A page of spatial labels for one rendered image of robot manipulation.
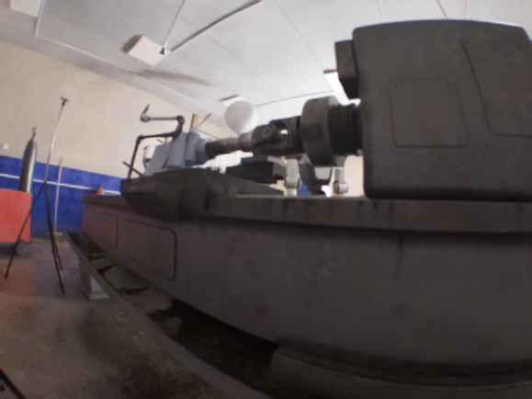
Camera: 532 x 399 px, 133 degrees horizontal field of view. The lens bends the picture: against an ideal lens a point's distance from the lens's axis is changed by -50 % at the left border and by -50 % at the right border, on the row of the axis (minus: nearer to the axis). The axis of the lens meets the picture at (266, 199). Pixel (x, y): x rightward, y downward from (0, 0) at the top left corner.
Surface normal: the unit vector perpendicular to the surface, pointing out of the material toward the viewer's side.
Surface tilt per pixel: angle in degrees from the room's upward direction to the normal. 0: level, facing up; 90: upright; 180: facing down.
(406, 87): 90
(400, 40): 90
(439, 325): 90
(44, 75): 90
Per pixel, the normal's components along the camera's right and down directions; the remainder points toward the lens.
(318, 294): -0.54, -0.11
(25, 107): 0.83, 0.02
